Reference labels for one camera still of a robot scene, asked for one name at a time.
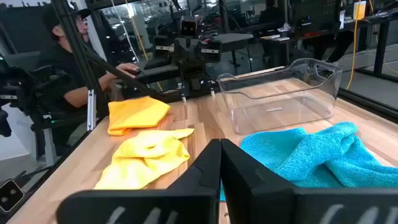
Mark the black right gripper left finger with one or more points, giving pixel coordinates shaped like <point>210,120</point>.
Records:
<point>186,205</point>

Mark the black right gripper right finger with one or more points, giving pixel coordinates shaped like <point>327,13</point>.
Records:
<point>264,205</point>

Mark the yellow microfiber towel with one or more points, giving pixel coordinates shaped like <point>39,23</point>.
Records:
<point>146,158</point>

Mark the teal microfiber towel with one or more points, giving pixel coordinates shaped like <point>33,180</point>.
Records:
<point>326,155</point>

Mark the orange microfiber towel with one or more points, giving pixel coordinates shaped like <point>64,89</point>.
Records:
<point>136,115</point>

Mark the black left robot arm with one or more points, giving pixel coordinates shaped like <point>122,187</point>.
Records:
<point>192,74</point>

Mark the clear plastic bin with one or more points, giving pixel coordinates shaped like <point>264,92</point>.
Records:
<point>280,105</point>

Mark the person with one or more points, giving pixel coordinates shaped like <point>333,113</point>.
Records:
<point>62,62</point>

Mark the black office chair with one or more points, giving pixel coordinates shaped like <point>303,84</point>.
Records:
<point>37,90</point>

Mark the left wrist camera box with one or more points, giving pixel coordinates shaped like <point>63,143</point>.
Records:
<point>188,28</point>

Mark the black aluminium table frame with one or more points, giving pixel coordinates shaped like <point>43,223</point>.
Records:
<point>76,46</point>

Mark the black table-level camera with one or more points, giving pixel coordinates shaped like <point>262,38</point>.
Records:
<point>11,196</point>

